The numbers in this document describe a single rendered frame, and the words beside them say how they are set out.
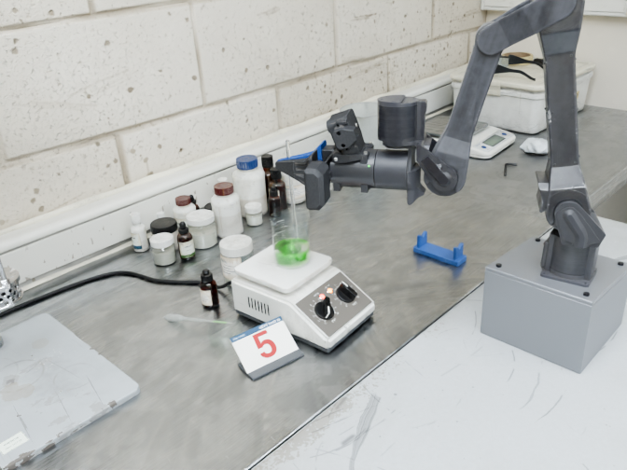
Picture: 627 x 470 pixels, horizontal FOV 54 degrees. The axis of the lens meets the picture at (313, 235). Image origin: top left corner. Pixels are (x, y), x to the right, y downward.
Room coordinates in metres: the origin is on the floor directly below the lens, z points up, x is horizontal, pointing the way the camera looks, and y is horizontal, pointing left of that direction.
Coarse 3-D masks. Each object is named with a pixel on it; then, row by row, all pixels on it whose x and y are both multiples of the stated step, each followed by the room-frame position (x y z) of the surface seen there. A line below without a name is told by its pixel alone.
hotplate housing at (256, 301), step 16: (320, 272) 0.88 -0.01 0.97; (336, 272) 0.88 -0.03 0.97; (240, 288) 0.86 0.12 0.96; (256, 288) 0.84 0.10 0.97; (304, 288) 0.83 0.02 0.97; (240, 304) 0.86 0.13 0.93; (256, 304) 0.84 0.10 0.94; (272, 304) 0.81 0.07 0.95; (288, 304) 0.79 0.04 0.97; (256, 320) 0.84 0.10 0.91; (288, 320) 0.79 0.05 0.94; (304, 320) 0.77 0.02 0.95; (352, 320) 0.80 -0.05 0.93; (304, 336) 0.77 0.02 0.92; (320, 336) 0.76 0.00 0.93; (336, 336) 0.76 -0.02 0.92
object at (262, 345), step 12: (276, 324) 0.79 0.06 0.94; (252, 336) 0.76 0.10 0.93; (264, 336) 0.77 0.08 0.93; (276, 336) 0.77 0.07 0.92; (288, 336) 0.78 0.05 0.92; (240, 348) 0.74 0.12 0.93; (252, 348) 0.75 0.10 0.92; (264, 348) 0.75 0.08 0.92; (276, 348) 0.76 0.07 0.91; (288, 348) 0.76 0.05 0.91; (252, 360) 0.73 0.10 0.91; (264, 360) 0.74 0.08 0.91
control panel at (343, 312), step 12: (336, 276) 0.87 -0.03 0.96; (324, 288) 0.84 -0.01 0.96; (336, 288) 0.84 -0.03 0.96; (300, 300) 0.80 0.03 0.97; (312, 300) 0.81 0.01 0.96; (336, 300) 0.82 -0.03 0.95; (360, 300) 0.84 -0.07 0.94; (312, 312) 0.79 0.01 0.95; (336, 312) 0.80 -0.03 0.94; (348, 312) 0.81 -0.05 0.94; (324, 324) 0.77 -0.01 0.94; (336, 324) 0.78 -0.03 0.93
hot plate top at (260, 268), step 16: (256, 256) 0.91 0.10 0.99; (272, 256) 0.91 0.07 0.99; (320, 256) 0.90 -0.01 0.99; (240, 272) 0.86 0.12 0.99; (256, 272) 0.86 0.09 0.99; (272, 272) 0.85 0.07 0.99; (288, 272) 0.85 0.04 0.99; (304, 272) 0.85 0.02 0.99; (272, 288) 0.82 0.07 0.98; (288, 288) 0.80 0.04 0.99
